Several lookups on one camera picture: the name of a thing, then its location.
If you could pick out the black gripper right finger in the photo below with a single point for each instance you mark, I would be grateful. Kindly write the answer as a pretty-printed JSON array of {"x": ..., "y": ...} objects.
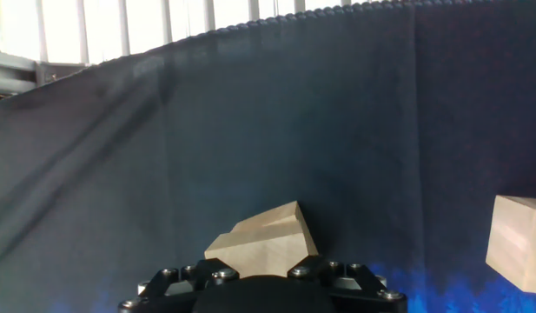
[{"x": 359, "y": 282}]

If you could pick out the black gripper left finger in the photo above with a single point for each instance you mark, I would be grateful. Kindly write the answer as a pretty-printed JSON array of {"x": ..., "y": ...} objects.
[{"x": 172, "y": 287}]

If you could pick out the blue black landscape cloth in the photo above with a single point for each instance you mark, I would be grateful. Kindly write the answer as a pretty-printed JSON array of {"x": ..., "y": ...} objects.
[{"x": 293, "y": 130}]

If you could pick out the grey aluminium profile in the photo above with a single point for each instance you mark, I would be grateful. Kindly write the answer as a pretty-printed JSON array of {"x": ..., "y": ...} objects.
[{"x": 15, "y": 74}]

